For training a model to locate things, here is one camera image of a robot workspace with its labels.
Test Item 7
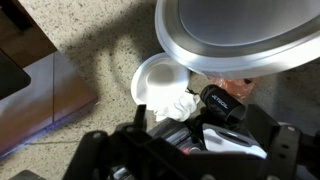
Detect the white rice cooker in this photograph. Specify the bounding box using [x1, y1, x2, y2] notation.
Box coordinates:
[154, 0, 320, 80]

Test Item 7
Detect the crumpled white paper towel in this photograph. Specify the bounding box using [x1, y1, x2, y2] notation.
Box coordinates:
[146, 90, 202, 123]

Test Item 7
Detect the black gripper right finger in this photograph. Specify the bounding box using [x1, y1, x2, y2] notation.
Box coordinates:
[265, 123, 320, 180]

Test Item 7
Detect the white plate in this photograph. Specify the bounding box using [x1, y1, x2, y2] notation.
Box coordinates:
[130, 52, 191, 108]

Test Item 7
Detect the orange plastic bag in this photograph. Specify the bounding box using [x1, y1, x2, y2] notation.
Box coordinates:
[208, 76, 261, 101]

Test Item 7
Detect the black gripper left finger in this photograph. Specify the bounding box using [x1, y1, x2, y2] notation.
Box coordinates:
[62, 104, 162, 180]

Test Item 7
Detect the black Jetboil cup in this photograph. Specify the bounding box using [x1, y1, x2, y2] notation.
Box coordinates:
[199, 83, 248, 123]

